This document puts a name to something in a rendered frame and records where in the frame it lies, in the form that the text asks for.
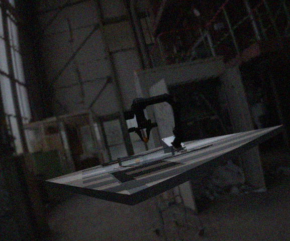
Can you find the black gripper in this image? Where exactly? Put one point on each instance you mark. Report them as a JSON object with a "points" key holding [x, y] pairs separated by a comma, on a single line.
{"points": [[137, 130]]}

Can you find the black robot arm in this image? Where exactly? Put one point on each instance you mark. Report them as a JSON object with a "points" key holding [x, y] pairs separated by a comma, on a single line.
{"points": [[139, 104]]}

